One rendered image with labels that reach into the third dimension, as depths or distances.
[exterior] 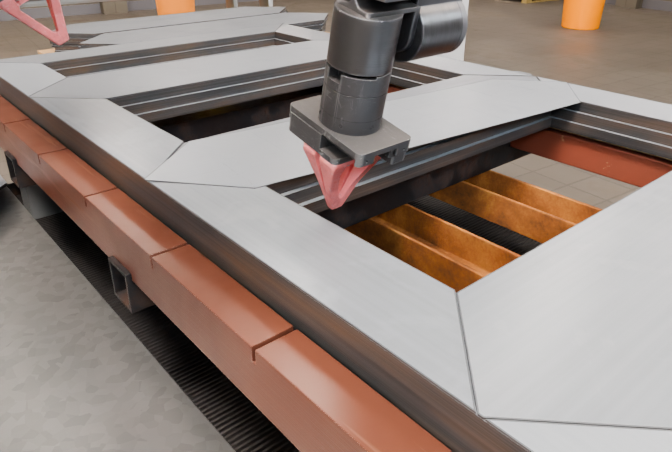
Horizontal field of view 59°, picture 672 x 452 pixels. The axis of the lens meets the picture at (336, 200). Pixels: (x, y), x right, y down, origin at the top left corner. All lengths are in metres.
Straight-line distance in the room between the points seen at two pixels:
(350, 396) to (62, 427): 0.33
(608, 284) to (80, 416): 0.50
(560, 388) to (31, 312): 0.64
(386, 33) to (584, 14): 6.86
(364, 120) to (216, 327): 0.22
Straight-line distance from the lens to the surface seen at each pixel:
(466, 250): 0.87
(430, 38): 0.53
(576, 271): 0.53
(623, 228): 0.62
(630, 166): 1.01
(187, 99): 1.08
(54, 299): 0.86
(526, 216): 0.96
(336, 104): 0.52
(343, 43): 0.50
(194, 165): 0.71
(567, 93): 1.06
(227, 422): 0.81
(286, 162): 0.71
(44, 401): 0.70
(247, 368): 0.50
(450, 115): 0.89
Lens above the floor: 1.12
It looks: 25 degrees down
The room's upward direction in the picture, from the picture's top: straight up
